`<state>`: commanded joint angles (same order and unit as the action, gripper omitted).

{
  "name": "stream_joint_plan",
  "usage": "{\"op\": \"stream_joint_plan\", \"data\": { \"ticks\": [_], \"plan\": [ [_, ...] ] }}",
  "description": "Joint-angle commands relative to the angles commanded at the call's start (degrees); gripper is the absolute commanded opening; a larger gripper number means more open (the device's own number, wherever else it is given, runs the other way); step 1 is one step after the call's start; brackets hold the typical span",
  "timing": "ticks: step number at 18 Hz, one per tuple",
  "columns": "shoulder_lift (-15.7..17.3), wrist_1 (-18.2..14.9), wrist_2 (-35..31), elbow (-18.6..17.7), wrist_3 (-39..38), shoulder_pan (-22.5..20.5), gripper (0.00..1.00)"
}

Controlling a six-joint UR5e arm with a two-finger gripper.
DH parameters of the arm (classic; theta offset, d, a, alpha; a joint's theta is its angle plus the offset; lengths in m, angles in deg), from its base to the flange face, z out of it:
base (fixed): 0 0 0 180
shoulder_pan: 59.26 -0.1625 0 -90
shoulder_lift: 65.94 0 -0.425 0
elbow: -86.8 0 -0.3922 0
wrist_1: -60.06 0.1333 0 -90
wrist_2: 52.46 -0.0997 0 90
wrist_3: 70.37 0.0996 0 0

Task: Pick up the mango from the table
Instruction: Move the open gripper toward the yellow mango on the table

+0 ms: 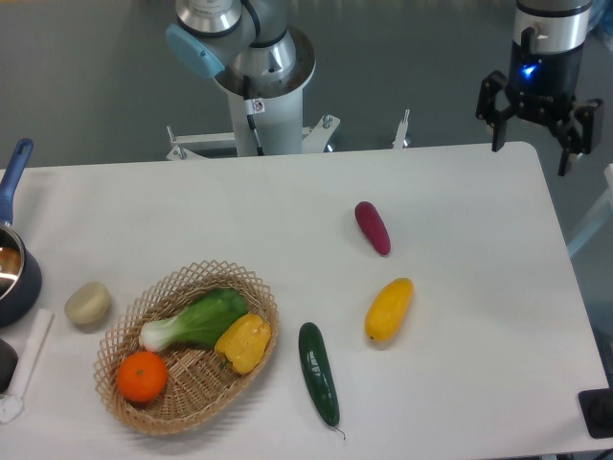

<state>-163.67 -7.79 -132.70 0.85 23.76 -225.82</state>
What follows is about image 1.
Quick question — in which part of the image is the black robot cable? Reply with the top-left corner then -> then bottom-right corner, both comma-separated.
240,74 -> 265,157

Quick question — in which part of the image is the dark blue saucepan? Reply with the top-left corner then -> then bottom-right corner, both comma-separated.
1,138 -> 42,328

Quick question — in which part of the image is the yellow bell pepper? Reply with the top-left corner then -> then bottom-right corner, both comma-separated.
214,313 -> 272,375

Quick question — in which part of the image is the black object left edge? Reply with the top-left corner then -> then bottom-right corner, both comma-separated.
0,339 -> 18,393

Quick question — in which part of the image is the purple sweet potato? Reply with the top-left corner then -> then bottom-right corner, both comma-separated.
354,201 -> 391,257

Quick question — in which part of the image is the yellow mango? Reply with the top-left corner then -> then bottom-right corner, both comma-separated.
364,278 -> 415,342

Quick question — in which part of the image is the woven wicker basket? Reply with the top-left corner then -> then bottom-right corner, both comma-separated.
94,261 -> 280,435

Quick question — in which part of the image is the black device right corner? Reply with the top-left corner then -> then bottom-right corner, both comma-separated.
578,388 -> 613,439

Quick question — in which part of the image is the white rolled cloth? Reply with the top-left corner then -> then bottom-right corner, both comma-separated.
1,309 -> 54,425

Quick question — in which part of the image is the green cucumber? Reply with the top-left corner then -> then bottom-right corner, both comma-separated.
298,322 -> 347,440

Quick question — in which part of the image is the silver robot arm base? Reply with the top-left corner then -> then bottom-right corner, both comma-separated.
166,1 -> 315,157

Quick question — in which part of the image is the white metal mounting frame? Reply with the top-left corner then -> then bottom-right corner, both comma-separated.
166,108 -> 412,161

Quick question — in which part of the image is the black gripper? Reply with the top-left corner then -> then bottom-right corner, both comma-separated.
475,27 -> 603,176

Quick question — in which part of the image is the beige round bun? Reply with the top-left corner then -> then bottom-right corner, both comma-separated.
64,282 -> 111,326

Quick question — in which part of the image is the green bok choy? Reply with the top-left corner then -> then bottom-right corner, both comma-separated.
139,287 -> 248,352

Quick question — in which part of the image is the orange tangerine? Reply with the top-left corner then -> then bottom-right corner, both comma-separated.
117,351 -> 168,403

